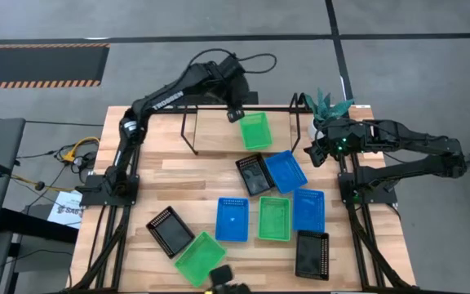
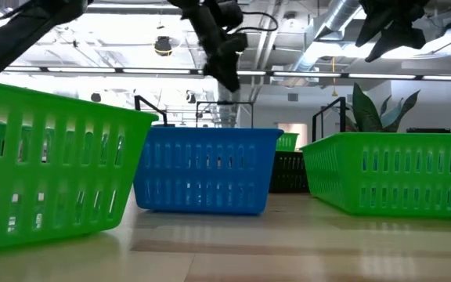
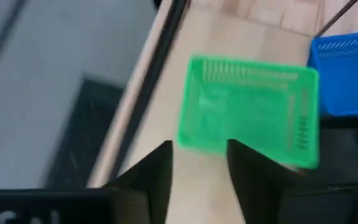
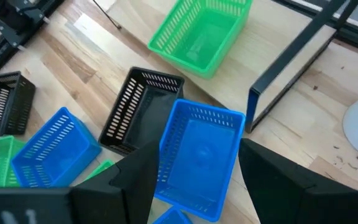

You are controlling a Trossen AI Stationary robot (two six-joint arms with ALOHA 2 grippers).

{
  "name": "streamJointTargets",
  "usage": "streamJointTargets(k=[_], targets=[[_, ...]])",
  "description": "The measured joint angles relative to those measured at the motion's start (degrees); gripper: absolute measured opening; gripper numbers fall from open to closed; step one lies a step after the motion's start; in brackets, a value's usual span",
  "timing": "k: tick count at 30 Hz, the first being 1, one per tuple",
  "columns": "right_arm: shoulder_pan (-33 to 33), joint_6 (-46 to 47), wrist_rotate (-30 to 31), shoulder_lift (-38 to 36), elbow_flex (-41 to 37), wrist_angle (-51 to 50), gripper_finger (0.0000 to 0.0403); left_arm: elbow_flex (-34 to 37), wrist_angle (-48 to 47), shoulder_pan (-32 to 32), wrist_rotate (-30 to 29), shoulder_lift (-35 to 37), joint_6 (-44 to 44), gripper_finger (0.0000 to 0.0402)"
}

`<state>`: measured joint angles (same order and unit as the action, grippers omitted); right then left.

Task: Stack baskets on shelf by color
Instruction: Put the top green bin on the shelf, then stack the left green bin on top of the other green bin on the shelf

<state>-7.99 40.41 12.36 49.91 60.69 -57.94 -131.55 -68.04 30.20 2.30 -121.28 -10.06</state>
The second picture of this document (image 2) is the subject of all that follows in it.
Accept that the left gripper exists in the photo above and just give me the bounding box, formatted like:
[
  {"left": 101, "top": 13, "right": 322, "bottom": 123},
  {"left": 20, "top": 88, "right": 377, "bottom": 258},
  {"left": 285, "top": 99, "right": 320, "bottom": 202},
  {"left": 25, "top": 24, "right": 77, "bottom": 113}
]
[{"left": 168, "top": 0, "right": 249, "bottom": 93}]

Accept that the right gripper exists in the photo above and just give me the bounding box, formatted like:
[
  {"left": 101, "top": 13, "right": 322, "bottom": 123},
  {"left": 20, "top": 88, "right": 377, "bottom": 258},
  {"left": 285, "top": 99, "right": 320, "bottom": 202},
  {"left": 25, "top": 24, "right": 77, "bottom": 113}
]
[{"left": 355, "top": 0, "right": 430, "bottom": 63}]

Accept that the blue slotted plastic basket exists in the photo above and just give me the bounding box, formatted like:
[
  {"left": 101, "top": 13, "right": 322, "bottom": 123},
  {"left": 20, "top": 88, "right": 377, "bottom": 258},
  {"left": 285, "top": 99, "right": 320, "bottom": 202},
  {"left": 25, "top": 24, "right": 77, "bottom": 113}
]
[{"left": 132, "top": 125, "right": 285, "bottom": 216}]

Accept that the green slotted plastic basket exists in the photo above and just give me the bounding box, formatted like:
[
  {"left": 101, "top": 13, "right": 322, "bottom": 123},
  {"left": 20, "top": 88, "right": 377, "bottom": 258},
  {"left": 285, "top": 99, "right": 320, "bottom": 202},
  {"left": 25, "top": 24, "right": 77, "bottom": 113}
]
[
  {"left": 299, "top": 132, "right": 451, "bottom": 219},
  {"left": 0, "top": 78, "right": 160, "bottom": 251},
  {"left": 275, "top": 132, "right": 301, "bottom": 153}
]

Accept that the black slotted plastic basket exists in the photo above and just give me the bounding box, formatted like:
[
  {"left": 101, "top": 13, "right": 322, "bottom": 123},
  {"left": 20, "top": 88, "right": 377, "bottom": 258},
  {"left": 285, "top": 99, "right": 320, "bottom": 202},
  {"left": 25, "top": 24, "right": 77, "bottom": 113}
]
[{"left": 268, "top": 150, "right": 311, "bottom": 194}]

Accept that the black-framed wooden shelf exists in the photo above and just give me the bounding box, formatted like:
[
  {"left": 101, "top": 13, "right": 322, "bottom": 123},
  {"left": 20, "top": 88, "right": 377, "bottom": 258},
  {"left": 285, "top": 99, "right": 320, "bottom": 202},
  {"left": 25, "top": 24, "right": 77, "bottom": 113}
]
[{"left": 133, "top": 95, "right": 347, "bottom": 144}]

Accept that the black yellow-banded ceiling device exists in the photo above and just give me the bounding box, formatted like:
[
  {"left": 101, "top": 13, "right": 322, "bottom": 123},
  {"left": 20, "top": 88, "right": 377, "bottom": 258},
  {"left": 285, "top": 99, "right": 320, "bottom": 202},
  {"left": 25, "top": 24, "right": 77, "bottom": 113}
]
[{"left": 153, "top": 35, "right": 173, "bottom": 57}]

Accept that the long ceiling light bar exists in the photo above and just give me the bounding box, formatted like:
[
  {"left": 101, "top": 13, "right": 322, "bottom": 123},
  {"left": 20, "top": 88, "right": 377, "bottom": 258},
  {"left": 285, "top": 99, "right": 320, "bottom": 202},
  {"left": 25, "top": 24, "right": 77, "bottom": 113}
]
[{"left": 4, "top": 66, "right": 451, "bottom": 81}]

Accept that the green snake plant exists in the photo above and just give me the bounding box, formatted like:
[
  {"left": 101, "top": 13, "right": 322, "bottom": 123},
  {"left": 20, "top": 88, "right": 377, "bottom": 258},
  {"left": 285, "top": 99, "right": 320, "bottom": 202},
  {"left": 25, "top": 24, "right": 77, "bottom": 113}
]
[{"left": 345, "top": 81, "right": 421, "bottom": 134}]

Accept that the black equipment rack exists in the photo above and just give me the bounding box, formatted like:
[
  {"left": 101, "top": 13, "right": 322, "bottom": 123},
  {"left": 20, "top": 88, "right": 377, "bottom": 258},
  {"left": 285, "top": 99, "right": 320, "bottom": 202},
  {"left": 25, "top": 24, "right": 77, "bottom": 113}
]
[{"left": 406, "top": 127, "right": 451, "bottom": 134}]

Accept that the silver spiral air duct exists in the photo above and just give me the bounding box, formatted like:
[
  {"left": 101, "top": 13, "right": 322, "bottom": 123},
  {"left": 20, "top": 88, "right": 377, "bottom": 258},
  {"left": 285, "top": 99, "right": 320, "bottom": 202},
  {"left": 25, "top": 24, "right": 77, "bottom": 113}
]
[{"left": 287, "top": 0, "right": 363, "bottom": 87}]

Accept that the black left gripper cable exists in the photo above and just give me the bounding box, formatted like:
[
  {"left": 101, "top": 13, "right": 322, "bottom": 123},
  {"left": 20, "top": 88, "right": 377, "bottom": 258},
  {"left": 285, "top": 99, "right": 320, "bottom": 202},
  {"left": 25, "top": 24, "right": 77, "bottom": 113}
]
[{"left": 235, "top": 10, "right": 280, "bottom": 34}]

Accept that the yellow hanging cord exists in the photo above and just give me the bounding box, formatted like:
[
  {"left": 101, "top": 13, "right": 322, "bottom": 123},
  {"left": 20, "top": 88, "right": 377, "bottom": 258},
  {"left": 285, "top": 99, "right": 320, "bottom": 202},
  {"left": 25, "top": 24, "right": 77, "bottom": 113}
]
[{"left": 330, "top": 56, "right": 338, "bottom": 98}]

